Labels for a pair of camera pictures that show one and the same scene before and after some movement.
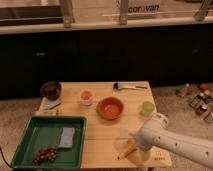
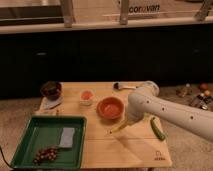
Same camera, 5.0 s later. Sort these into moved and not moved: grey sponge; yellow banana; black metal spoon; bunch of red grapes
Moved: yellow banana
Not moved: grey sponge; bunch of red grapes; black metal spoon
